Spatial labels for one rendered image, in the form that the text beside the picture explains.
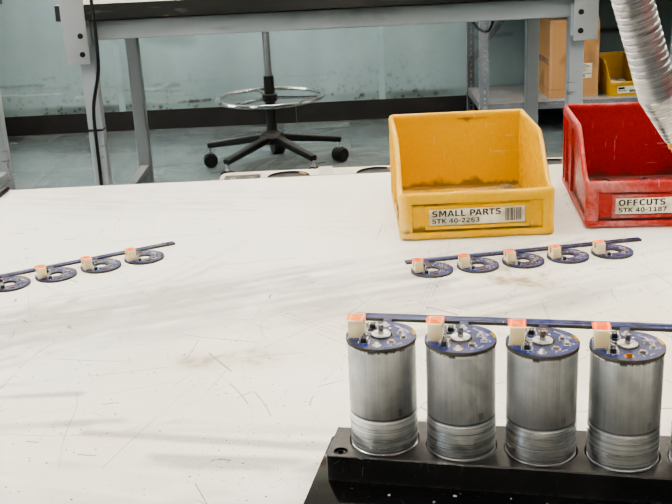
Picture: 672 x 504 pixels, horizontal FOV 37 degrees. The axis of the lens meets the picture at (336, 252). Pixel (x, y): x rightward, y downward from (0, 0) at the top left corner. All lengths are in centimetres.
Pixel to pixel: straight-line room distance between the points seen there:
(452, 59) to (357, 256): 421
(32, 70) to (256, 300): 445
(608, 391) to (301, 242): 35
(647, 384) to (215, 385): 21
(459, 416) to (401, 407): 2
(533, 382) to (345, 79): 448
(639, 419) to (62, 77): 468
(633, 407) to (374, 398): 9
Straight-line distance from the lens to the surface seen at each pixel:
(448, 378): 35
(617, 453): 36
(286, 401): 46
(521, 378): 35
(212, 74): 483
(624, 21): 29
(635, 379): 35
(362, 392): 36
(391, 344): 35
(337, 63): 479
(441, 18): 272
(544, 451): 36
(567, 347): 35
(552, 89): 448
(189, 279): 61
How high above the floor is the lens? 96
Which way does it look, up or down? 19 degrees down
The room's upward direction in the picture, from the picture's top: 3 degrees counter-clockwise
